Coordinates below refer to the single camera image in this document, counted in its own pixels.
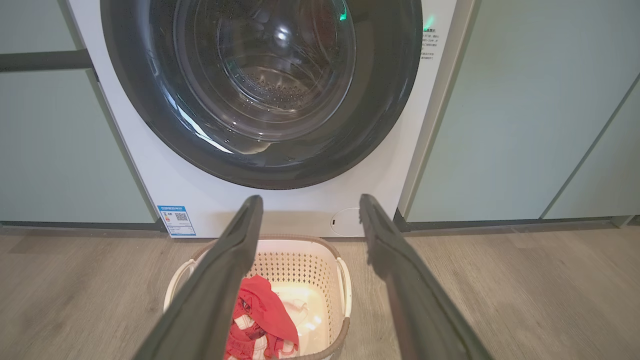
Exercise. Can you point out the red white striped garment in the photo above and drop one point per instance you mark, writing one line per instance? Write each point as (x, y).
(242, 342)

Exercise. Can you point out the cream perforated laundry basket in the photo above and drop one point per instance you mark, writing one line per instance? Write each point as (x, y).
(300, 265)

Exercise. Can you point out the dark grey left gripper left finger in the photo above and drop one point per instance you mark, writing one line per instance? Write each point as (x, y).
(210, 300)

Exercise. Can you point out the blue energy label sticker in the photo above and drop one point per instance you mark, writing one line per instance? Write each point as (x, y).
(176, 220)

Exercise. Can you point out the round drain filter cover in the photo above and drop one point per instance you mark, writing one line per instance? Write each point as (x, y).
(345, 222)

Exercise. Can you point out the dark round washing machine door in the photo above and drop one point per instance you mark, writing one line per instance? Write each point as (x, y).
(145, 100)

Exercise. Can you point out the small text sticker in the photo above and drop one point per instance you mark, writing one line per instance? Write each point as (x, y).
(429, 45)

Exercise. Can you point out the white washing machine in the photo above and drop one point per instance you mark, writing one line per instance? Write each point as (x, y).
(175, 190)

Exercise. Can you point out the pale green cabinet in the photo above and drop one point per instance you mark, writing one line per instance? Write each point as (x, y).
(515, 100)
(60, 150)

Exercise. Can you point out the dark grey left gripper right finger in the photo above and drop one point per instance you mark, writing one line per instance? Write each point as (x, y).
(410, 300)

